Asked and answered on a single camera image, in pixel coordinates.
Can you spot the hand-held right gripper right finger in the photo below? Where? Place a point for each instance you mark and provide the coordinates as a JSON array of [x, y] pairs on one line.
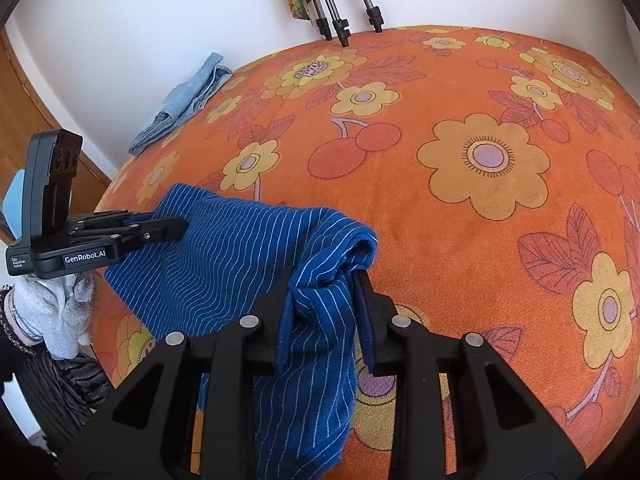
[[372, 312]]

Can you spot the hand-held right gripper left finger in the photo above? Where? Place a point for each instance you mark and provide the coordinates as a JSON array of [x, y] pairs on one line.
[[262, 332]]

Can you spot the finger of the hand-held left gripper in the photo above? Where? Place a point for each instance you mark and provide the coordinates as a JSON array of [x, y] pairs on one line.
[[107, 220], [160, 232]]

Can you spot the blue striped pants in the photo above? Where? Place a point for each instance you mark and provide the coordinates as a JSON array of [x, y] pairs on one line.
[[240, 250]]

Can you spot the person's left forearm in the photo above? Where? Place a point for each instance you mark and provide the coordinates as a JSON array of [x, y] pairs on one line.
[[12, 345]]

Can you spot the person's left hand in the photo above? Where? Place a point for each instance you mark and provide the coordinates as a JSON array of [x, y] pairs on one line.
[[55, 315]]

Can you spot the blue chair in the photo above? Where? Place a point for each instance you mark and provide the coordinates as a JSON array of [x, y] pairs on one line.
[[11, 202]]

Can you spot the wooden door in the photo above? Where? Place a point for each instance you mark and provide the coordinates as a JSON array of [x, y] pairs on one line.
[[30, 120]]

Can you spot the folded light blue jeans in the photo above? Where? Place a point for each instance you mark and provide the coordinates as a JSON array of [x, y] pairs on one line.
[[175, 110]]

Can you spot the orange floral tablecloth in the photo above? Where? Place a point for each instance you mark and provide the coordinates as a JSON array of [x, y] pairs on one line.
[[475, 235]]

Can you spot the person's dark striped clothing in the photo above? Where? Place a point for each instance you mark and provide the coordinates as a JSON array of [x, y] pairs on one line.
[[70, 392]]

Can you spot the grey metal tripod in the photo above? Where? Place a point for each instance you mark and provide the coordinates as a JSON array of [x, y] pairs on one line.
[[372, 12]]

